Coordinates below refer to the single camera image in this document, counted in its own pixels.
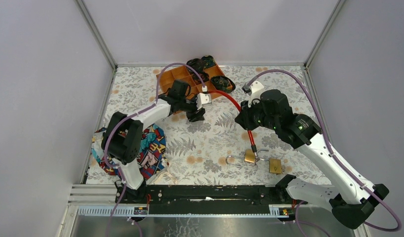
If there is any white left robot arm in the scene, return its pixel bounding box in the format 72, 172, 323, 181
101, 80, 212, 203

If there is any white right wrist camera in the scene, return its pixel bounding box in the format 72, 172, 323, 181
242, 81, 265, 108

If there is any dark rolled sock right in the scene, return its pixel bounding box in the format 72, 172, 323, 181
210, 76, 236, 94

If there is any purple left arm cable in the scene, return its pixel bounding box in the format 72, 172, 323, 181
104, 63, 207, 237

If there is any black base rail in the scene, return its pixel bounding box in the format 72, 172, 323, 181
115, 185, 300, 215

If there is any dark rolled sock middle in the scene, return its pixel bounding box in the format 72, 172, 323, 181
192, 72, 210, 85

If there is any brass padlock right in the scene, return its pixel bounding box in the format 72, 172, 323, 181
260, 158, 283, 174

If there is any dark green rolled sock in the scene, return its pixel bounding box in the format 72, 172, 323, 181
201, 55, 216, 69

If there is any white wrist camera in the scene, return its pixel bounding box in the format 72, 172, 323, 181
196, 93, 212, 110
242, 81, 265, 108

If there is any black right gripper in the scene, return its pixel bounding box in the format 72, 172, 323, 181
234, 96, 278, 130

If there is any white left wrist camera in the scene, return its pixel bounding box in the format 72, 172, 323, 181
196, 93, 212, 110

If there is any brass padlock with long shackle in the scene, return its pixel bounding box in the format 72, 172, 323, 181
225, 149, 269, 168

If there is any orange compartment tray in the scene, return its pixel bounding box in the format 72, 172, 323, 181
154, 63, 225, 116

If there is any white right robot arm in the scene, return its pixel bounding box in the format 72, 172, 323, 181
235, 89, 389, 230

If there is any colourful comic print cloth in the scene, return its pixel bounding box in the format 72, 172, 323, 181
91, 124, 168, 183

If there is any red cable lock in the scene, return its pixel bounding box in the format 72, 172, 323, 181
209, 90, 258, 155

